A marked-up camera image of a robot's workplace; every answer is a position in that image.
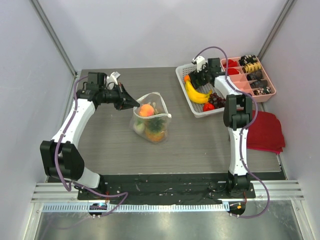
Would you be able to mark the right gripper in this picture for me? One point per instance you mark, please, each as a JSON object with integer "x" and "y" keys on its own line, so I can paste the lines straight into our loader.
{"x": 198, "y": 78}

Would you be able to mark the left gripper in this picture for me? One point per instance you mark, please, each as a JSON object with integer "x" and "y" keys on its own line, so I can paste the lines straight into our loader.
{"x": 125, "y": 100}

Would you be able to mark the peach fruit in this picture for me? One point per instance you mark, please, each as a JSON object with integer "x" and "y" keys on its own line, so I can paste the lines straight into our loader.
{"x": 146, "y": 110}

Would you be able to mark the small orange fruit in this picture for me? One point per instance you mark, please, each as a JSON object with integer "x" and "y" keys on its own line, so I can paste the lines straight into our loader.
{"x": 187, "y": 78}

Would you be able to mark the white radish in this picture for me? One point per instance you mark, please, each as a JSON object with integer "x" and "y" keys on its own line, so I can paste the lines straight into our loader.
{"x": 139, "y": 126}

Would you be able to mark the clear spotted zip bag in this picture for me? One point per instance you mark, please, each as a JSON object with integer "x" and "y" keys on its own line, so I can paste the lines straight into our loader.
{"x": 156, "y": 100}

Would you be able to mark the orange toy pineapple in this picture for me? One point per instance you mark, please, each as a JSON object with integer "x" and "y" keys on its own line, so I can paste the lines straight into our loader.
{"x": 155, "y": 129}

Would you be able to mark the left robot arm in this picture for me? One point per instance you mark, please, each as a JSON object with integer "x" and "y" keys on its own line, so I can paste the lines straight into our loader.
{"x": 60, "y": 156}

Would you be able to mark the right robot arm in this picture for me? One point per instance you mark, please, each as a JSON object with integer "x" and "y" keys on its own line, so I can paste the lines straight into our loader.
{"x": 237, "y": 117}

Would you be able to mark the yellow banana bunch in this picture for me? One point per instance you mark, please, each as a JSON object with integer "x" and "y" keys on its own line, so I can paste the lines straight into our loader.
{"x": 195, "y": 96}

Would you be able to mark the purple grape bunch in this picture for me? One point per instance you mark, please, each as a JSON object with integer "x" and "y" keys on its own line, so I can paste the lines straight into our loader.
{"x": 217, "y": 101}

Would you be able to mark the pink divided tray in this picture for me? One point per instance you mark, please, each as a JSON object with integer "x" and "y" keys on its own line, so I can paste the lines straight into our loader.
{"x": 248, "y": 75}

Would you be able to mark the red strawberry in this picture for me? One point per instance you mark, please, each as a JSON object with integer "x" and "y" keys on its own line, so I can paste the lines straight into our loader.
{"x": 208, "y": 107}

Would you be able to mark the white plastic fruit basket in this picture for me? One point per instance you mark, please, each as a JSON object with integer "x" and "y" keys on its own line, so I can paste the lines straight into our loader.
{"x": 205, "y": 86}

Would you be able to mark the red folded cloth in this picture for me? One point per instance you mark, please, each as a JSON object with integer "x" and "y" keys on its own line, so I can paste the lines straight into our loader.
{"x": 265, "y": 134}

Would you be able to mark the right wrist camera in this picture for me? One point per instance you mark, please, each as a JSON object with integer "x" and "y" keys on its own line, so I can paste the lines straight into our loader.
{"x": 200, "y": 63}

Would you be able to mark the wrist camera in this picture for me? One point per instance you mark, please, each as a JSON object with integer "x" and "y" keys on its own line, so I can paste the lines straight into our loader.
{"x": 200, "y": 63}
{"x": 112, "y": 80}

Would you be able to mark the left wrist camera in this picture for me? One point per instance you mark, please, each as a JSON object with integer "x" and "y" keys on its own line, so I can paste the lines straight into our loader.
{"x": 112, "y": 80}

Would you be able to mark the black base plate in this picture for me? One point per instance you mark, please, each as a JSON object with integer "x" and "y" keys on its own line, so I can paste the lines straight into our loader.
{"x": 172, "y": 189}

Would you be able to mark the white slotted cable duct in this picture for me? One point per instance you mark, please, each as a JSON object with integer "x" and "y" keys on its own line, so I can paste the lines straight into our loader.
{"x": 90, "y": 207}

